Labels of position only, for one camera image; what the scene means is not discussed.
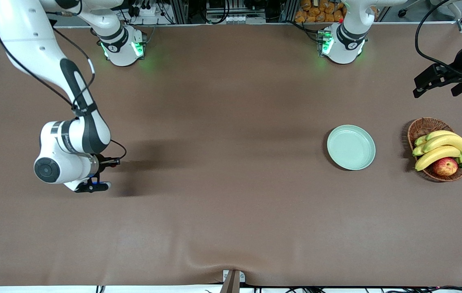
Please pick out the pale green round plate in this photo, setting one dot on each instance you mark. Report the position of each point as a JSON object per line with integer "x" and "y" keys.
{"x": 351, "y": 148}

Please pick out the brown table mat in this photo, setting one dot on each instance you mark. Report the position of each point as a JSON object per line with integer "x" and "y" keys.
{"x": 230, "y": 203}

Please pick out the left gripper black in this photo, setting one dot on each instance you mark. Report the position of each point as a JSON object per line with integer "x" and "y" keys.
{"x": 460, "y": 68}

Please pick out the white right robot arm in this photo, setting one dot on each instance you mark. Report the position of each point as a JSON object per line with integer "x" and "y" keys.
{"x": 31, "y": 36}

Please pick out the orange snack bag pile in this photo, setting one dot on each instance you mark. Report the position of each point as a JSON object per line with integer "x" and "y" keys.
{"x": 316, "y": 10}

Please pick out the aluminium frame post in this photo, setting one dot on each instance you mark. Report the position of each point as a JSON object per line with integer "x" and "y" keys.
{"x": 178, "y": 12}

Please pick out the white power strip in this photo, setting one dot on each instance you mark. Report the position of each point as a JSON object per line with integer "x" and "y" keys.
{"x": 149, "y": 10}

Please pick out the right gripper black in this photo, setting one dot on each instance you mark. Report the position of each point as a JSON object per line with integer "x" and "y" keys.
{"x": 103, "y": 163}

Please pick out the red yellow apple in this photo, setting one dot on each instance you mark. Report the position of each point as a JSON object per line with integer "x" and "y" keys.
{"x": 444, "y": 167}

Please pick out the black chair caster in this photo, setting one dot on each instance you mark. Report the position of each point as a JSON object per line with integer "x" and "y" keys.
{"x": 402, "y": 13}

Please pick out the small green-tipped banana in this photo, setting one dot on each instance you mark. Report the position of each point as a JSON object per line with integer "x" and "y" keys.
{"x": 418, "y": 150}
{"x": 420, "y": 141}

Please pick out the brown wicker basket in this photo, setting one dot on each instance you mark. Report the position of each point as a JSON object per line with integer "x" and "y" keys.
{"x": 424, "y": 126}

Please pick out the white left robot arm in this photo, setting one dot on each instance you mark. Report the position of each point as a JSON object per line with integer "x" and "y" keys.
{"x": 342, "y": 44}

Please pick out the white electrical device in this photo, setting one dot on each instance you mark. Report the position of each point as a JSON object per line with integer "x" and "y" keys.
{"x": 235, "y": 19}

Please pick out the metal table bracket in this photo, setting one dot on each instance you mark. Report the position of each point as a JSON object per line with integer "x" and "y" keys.
{"x": 242, "y": 277}

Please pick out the large yellow banana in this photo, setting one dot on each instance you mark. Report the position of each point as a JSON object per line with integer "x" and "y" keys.
{"x": 438, "y": 154}
{"x": 448, "y": 141}
{"x": 438, "y": 133}

